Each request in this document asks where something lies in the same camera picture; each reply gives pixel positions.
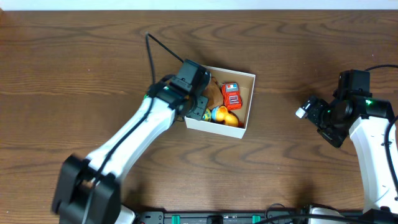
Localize yellow ball blue letters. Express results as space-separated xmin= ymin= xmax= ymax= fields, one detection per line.
xmin=202 ymin=108 xmax=211 ymax=122

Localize brown plush capybara toy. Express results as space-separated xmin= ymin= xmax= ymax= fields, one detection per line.
xmin=203 ymin=77 xmax=223 ymax=110

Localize orange rubber duck blue cap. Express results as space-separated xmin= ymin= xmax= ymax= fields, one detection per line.
xmin=211 ymin=106 xmax=243 ymax=128

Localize red toy car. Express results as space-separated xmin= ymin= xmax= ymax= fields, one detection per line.
xmin=221 ymin=82 xmax=243 ymax=110

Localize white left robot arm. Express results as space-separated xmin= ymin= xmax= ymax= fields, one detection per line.
xmin=52 ymin=82 xmax=208 ymax=223

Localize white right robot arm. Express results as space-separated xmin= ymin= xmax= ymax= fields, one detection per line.
xmin=295 ymin=95 xmax=397 ymax=223

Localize white open cardboard box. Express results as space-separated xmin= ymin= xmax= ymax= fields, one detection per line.
xmin=185 ymin=65 xmax=256 ymax=139

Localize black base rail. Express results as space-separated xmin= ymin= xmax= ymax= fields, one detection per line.
xmin=133 ymin=202 xmax=398 ymax=224

